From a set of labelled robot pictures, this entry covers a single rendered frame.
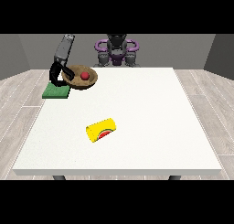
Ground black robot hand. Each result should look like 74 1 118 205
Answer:
48 61 75 88

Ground brown wooden bowl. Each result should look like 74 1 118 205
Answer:
60 64 99 91

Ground green square pad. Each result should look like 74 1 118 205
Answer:
41 81 71 100

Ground grey robot trunk purple rings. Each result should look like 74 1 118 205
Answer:
93 34 142 69

